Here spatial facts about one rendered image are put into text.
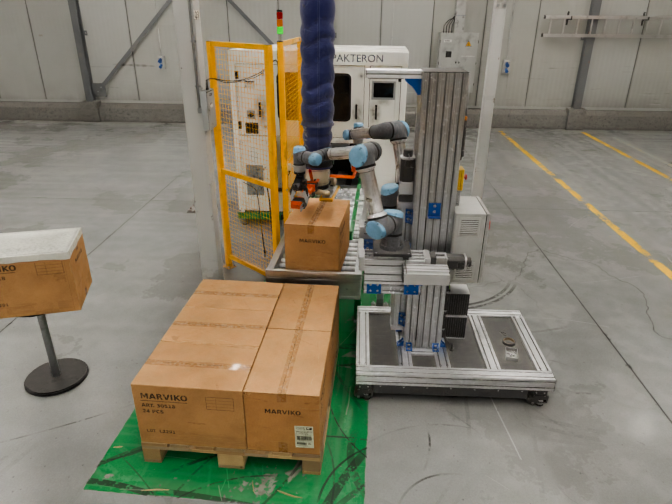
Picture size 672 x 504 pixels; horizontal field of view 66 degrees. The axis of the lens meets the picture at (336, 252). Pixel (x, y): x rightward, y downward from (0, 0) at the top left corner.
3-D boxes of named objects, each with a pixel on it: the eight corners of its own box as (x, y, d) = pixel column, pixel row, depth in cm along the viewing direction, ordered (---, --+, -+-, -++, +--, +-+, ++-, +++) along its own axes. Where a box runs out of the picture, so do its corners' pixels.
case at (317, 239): (302, 242, 442) (301, 197, 426) (349, 245, 437) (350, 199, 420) (285, 273, 388) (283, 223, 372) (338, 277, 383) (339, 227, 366)
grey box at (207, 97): (211, 125, 427) (207, 88, 414) (217, 126, 426) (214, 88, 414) (203, 130, 409) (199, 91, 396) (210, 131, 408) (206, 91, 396)
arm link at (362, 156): (398, 233, 301) (376, 139, 289) (383, 241, 290) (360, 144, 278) (381, 234, 309) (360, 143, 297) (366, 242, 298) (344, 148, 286)
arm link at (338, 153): (388, 137, 297) (324, 144, 328) (377, 140, 289) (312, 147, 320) (391, 157, 300) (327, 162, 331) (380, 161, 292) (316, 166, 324)
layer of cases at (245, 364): (208, 325, 397) (203, 278, 381) (338, 332, 390) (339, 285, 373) (141, 442, 289) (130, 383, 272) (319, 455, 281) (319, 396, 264)
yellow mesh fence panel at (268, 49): (221, 265, 524) (200, 40, 437) (229, 262, 531) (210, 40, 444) (278, 295, 470) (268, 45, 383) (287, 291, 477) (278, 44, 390)
